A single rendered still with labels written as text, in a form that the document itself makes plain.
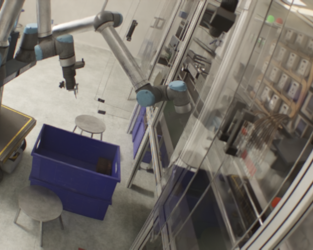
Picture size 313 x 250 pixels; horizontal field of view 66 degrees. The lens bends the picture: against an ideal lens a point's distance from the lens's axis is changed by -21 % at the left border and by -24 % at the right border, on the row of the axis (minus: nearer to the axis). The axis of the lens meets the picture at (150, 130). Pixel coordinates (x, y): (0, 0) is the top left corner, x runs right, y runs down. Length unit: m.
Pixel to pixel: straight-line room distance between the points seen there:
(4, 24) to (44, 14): 0.26
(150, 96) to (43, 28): 0.71
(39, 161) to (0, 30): 0.89
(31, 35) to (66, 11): 4.64
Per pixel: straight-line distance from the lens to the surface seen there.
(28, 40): 2.03
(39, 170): 1.87
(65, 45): 1.45
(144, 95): 1.51
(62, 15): 6.65
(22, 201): 1.71
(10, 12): 1.41
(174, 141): 1.90
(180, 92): 1.59
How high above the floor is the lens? 1.49
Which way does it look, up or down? 25 degrees down
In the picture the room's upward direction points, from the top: 23 degrees clockwise
